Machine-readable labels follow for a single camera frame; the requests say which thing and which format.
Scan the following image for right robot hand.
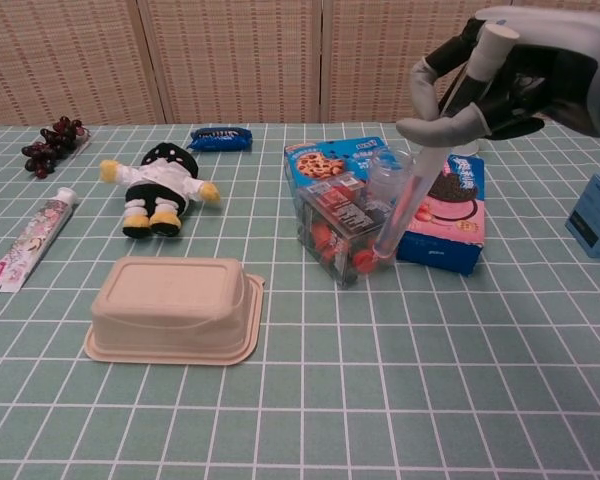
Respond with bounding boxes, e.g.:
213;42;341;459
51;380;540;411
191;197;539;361
397;5;600;147

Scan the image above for clear tube with white cap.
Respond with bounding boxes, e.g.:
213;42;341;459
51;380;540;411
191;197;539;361
372;22;521;264

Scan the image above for floral toothpaste tube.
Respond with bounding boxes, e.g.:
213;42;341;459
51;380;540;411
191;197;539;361
0;187;79;294

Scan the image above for small blue cardboard box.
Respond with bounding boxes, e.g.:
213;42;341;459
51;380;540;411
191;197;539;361
564;172;600;260

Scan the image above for pink and blue Oreo box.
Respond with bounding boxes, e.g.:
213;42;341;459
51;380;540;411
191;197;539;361
395;148;487;276

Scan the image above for small clear plastic cup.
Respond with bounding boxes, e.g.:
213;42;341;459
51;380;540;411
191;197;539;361
367;149;416;207

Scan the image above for blue chocolate chip cookie box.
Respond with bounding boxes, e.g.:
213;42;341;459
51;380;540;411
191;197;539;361
283;135;390;236

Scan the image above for clear plastic snack box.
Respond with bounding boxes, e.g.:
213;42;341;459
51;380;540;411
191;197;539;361
295;173;402;290

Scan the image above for woven folding screen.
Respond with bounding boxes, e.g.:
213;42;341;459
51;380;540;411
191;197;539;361
0;0;600;126

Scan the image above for blue Oreo packet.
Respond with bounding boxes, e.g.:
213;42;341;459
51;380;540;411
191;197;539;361
186;126;254;153

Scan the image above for green checked tablecloth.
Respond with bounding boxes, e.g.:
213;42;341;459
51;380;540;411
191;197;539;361
0;119;600;480

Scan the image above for black and white plush doll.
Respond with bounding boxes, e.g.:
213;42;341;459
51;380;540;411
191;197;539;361
98;141;222;239

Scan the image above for beige lidded food container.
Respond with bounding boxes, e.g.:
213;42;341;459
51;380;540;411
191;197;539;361
83;255;265;366

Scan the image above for dark red grape bunch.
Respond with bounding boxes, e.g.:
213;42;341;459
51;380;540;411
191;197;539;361
20;115;92;180

